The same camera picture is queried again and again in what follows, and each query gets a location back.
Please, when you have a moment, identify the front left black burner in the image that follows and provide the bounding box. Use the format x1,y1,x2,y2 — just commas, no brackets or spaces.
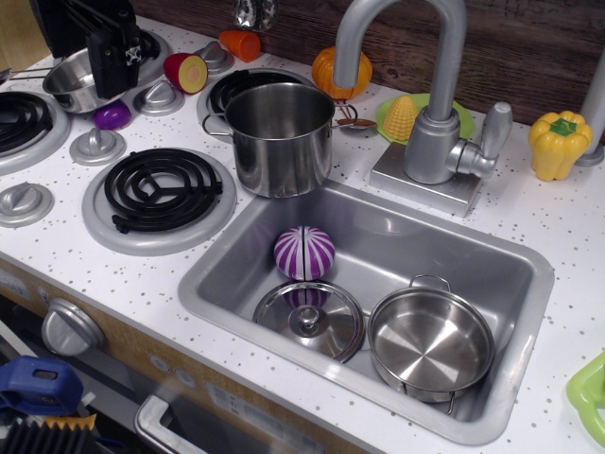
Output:
1,92,71,176

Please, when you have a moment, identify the grey post with base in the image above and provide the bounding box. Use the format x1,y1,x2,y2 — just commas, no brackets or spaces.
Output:
574,0,605,167

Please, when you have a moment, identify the orange toy carrot piece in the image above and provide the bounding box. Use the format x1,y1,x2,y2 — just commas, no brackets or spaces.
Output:
218,30,261,62

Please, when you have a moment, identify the yellow toy bell pepper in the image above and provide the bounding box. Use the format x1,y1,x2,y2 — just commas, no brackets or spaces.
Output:
528,111,593,182

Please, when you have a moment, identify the green plastic plate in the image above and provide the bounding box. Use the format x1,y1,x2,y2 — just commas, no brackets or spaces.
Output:
375,94,475,145

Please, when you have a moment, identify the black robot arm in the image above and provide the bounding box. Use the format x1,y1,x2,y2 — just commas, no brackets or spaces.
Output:
30,1,143,99

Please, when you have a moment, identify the silver toy faucet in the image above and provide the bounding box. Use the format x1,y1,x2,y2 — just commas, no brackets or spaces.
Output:
333,0,513,218

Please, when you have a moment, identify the blue clamp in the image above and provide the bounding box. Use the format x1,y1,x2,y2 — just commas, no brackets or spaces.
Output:
1,356,88,425

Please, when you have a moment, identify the back left burner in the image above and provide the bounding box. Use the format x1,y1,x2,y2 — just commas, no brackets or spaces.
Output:
137,29,172,87

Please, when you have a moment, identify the small steel pot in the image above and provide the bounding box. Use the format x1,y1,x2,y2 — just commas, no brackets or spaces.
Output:
43,48,108,114

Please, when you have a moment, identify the shallow steel pan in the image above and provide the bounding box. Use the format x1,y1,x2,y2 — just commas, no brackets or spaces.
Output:
367,273,495,414

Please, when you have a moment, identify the yellow toy corn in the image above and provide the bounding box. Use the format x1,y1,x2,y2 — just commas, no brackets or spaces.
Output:
383,96,419,142

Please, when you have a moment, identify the purple toy eggplant piece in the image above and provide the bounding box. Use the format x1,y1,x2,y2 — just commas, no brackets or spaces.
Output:
94,100,132,131

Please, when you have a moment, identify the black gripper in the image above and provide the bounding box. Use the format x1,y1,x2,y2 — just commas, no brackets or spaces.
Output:
86,9,142,99

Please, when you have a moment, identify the silver oven door handle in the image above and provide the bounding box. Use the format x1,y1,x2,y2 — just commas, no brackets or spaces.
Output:
133,394,230,453

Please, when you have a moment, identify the tall steel stockpot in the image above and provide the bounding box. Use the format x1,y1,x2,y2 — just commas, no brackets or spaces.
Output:
201,82,340,199

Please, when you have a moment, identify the orange toy pumpkin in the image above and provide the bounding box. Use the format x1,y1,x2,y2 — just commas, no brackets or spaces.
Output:
311,46,373,99

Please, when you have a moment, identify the front right black burner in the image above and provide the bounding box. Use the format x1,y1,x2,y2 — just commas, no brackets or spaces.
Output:
82,148,236,256

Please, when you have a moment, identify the silver salt shaker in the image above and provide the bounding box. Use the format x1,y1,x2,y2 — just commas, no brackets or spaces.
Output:
233,0,280,32

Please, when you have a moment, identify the silver stove knob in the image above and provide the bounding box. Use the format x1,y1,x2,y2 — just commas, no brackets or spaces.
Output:
69,128,127,166
196,41,234,75
133,80,184,116
1,183,54,228

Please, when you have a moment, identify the back right black burner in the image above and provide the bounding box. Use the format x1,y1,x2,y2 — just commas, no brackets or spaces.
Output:
197,68,315,132

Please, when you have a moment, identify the black burner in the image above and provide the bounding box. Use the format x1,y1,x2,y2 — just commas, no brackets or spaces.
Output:
197,68,315,132
82,148,236,256
1,92,71,176

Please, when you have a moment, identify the red toy peach half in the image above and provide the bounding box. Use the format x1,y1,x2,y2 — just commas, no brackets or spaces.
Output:
164,53,209,95

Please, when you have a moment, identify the light green plastic object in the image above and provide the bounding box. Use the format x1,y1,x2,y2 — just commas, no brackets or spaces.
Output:
566,352,604,447

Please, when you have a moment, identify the steel pot lid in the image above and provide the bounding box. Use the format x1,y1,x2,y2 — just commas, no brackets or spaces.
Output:
252,281,365,362

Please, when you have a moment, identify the steel sink basin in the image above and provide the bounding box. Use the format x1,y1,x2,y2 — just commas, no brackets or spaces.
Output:
179,182,554,445

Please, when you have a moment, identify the purple striped toy onion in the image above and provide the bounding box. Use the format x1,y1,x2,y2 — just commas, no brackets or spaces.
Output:
273,226,336,281

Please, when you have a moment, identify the silver oven dial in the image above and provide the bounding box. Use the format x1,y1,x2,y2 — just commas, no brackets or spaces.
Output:
42,298,106,357

